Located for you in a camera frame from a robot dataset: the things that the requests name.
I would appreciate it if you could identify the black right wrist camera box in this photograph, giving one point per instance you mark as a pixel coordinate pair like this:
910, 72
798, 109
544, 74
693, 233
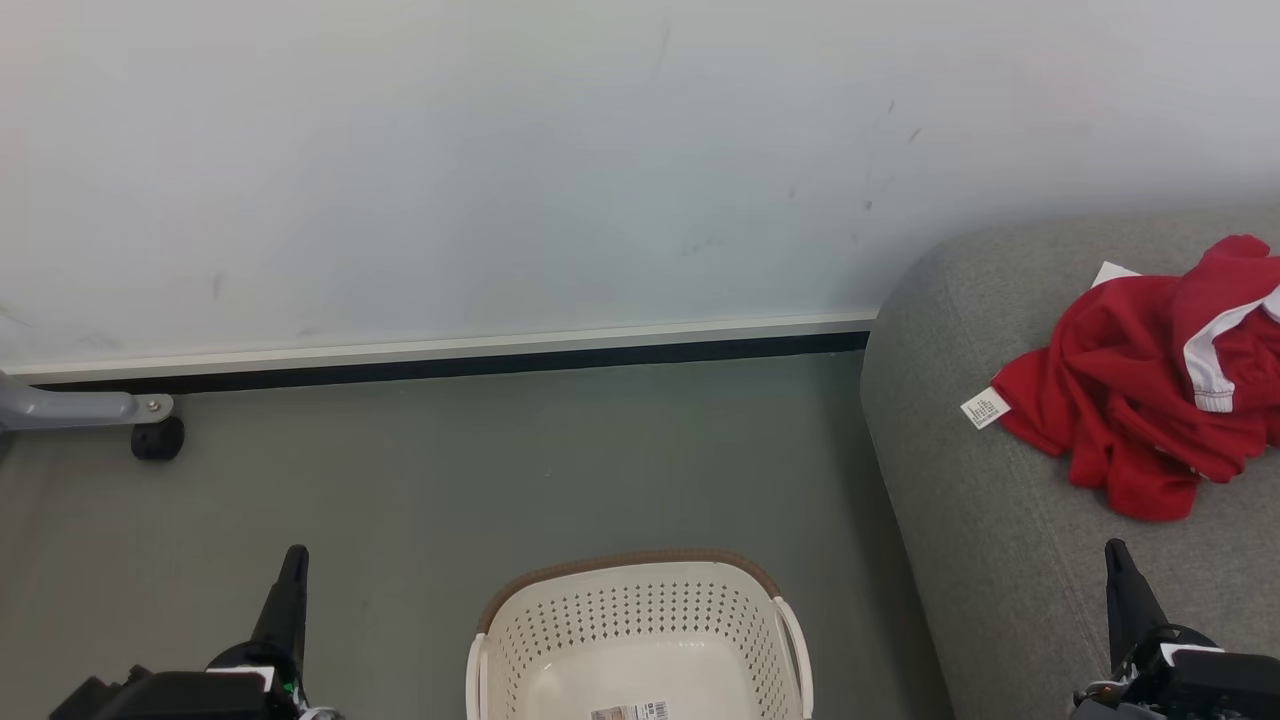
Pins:
1225, 690

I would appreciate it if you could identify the black caster wheel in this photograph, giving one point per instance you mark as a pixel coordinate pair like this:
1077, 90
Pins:
158, 440

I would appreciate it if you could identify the cream perforated laundry basket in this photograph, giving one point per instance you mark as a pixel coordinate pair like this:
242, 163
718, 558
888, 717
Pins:
640, 620

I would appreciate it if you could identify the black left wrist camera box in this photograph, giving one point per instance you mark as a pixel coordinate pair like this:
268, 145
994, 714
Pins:
170, 700

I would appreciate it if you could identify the grey fabric sofa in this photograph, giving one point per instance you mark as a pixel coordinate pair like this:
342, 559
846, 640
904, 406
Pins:
980, 560

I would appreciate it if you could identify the white barcode sticker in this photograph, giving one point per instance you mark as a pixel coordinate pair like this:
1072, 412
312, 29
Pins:
630, 712

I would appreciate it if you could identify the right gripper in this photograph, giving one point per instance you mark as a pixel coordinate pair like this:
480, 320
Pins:
1135, 690

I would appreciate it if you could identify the white and black baseboard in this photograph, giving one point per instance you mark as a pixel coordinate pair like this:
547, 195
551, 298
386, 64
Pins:
450, 360

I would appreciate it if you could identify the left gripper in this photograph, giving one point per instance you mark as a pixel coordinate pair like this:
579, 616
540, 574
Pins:
285, 690

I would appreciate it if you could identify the red shirt with white label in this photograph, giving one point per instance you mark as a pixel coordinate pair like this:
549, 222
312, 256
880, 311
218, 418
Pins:
1100, 385

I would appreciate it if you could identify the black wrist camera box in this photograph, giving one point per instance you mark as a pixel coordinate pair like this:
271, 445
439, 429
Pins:
1225, 690
170, 700

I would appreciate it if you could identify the grey metal chair leg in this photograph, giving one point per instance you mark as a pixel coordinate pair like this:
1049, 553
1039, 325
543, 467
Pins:
70, 408

